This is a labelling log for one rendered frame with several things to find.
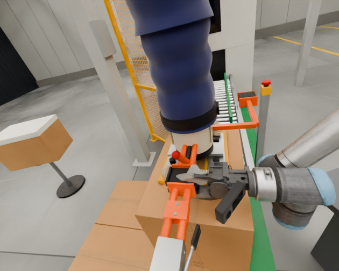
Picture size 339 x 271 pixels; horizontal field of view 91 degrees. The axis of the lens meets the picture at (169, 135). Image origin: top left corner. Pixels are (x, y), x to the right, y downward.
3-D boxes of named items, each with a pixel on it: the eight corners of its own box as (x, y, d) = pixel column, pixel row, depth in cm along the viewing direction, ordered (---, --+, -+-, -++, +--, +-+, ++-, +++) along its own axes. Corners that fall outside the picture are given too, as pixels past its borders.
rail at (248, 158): (228, 84, 314) (228, 74, 303) (232, 84, 312) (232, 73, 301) (247, 185, 135) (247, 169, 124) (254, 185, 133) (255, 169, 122)
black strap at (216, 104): (168, 105, 79) (166, 98, 77) (218, 100, 72) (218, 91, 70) (155, 132, 62) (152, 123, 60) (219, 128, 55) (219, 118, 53)
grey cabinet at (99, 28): (113, 53, 178) (100, 20, 161) (117, 52, 176) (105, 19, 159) (103, 57, 162) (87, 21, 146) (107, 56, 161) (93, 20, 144)
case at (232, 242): (182, 169, 129) (171, 126, 107) (237, 171, 116) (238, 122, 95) (160, 258, 83) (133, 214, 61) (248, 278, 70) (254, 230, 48)
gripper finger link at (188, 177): (178, 165, 53) (207, 171, 52) (175, 179, 49) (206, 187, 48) (179, 158, 51) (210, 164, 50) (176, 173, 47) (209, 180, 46)
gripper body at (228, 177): (210, 177, 56) (249, 178, 52) (209, 200, 49) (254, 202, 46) (207, 161, 52) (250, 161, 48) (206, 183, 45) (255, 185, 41)
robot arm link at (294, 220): (294, 197, 58) (302, 175, 50) (313, 233, 49) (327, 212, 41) (264, 199, 59) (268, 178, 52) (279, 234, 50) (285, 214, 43)
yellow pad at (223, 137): (206, 135, 91) (206, 127, 89) (226, 134, 88) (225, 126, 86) (203, 185, 65) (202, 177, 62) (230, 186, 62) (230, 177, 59)
